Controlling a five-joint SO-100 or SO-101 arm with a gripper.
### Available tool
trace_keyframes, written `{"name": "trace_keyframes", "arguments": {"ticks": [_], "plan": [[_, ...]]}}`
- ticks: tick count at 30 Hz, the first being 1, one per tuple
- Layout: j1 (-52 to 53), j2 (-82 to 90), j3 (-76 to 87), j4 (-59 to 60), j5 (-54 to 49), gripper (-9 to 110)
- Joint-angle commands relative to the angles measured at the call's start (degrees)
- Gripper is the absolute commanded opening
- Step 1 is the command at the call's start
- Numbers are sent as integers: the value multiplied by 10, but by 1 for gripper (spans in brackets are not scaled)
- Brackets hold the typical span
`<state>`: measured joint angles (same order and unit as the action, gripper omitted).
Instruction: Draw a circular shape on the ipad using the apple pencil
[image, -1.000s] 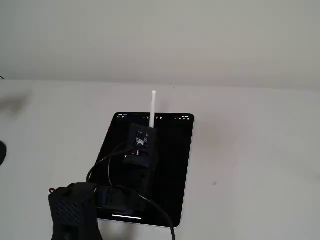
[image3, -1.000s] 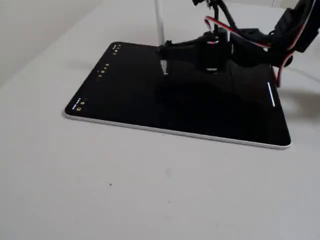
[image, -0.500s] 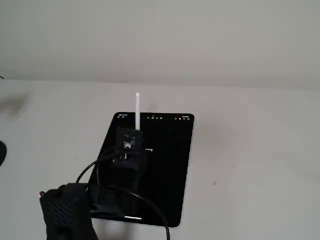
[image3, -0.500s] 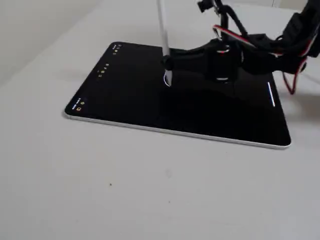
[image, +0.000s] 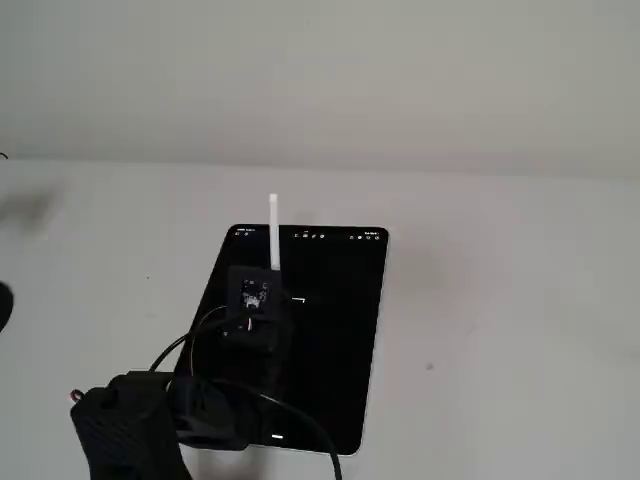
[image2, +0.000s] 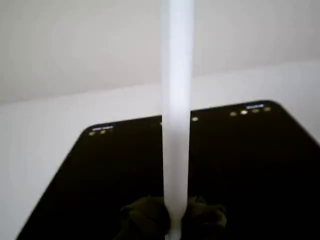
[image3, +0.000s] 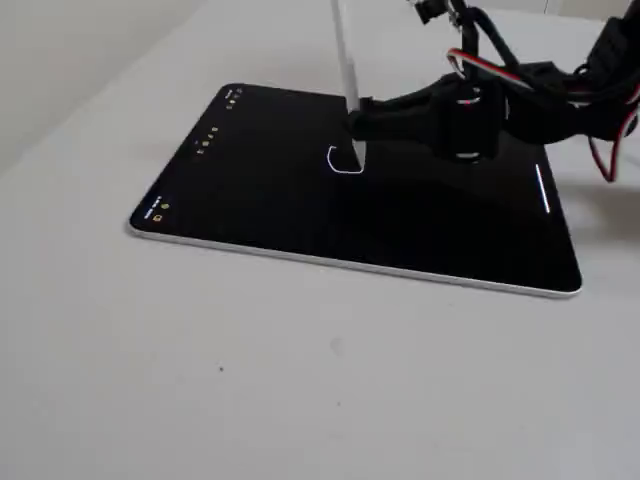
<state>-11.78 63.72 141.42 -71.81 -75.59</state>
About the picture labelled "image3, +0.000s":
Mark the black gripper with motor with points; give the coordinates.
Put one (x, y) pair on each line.
(400, 122)

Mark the white stylus pencil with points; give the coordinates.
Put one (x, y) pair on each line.
(345, 50)

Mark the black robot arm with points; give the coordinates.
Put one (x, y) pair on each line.
(615, 50)

